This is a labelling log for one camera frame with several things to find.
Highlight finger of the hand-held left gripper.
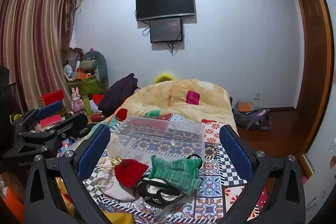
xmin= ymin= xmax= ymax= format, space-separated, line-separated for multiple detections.
xmin=15 ymin=101 xmax=65 ymax=133
xmin=15 ymin=113 xmax=89 ymax=159

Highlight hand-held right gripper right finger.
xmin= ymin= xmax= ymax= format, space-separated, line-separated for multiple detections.
xmin=219 ymin=124 xmax=307 ymax=224

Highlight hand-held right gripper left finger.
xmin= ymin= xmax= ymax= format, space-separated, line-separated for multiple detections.
xmin=24 ymin=124 xmax=112 ymax=224

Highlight red felt pouch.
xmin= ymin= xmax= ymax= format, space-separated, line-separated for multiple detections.
xmin=115 ymin=158 xmax=150 ymax=188

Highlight green knit gloves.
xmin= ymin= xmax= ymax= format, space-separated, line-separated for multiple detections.
xmin=147 ymin=154 xmax=204 ymax=191

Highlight clear plastic storage bin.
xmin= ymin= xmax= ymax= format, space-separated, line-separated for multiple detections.
xmin=108 ymin=116 xmax=206 ymax=162

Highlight pink book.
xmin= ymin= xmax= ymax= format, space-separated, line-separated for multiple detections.
xmin=39 ymin=115 xmax=62 ymax=128

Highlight red box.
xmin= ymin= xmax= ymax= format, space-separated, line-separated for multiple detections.
xmin=38 ymin=90 xmax=65 ymax=107

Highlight green bottle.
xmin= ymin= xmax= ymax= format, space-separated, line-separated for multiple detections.
xmin=83 ymin=98 xmax=92 ymax=116

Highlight pink bunny figure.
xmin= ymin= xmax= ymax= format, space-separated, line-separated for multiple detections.
xmin=71 ymin=88 xmax=85 ymax=112

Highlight gold ribbon bow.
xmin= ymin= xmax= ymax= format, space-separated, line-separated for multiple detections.
xmin=101 ymin=157 xmax=124 ymax=174

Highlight patterned tile print blanket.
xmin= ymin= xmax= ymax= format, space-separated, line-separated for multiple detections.
xmin=56 ymin=112 xmax=268 ymax=224

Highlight green storage box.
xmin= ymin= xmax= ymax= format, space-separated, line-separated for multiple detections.
xmin=67 ymin=74 xmax=105 ymax=99

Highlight grey purple backpack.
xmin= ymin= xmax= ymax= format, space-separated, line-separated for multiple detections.
xmin=233 ymin=101 xmax=271 ymax=131

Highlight white cloth pouch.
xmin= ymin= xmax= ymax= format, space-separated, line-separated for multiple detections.
xmin=91 ymin=174 xmax=137 ymax=201

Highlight small white fan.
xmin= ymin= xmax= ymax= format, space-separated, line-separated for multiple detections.
xmin=64 ymin=64 xmax=74 ymax=80

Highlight dark purple jacket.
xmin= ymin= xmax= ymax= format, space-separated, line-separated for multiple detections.
xmin=98 ymin=73 xmax=141 ymax=117

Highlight teal plush toy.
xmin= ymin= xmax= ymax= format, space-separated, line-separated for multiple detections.
xmin=83 ymin=50 xmax=109 ymax=88

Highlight striped red curtain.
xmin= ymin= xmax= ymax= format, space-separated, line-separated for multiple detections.
xmin=0 ymin=0 xmax=77 ymax=115

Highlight yellow cloth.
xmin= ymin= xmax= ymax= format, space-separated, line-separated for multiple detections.
xmin=101 ymin=210 xmax=134 ymax=224

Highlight clear plastic wrapper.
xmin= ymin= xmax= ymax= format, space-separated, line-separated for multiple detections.
xmin=131 ymin=198 xmax=168 ymax=220

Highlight yellow patchwork quilt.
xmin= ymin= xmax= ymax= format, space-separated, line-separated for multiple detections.
xmin=105 ymin=79 xmax=238 ymax=135

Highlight yellow plush toy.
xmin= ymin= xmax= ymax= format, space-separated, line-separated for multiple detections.
xmin=153 ymin=71 xmax=176 ymax=84

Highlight black strap belt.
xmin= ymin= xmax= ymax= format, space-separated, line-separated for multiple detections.
xmin=136 ymin=177 xmax=187 ymax=210

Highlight black monitor cable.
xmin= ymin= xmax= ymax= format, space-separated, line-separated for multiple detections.
xmin=169 ymin=41 xmax=182 ymax=54

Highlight wooden door frame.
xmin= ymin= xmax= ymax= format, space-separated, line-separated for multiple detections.
xmin=295 ymin=0 xmax=336 ymax=164

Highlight small black wall monitor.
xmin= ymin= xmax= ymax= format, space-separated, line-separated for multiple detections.
xmin=150 ymin=18 xmax=183 ymax=43

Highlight wall-mounted black television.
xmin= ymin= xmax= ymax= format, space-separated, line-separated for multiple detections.
xmin=135 ymin=0 xmax=196 ymax=22

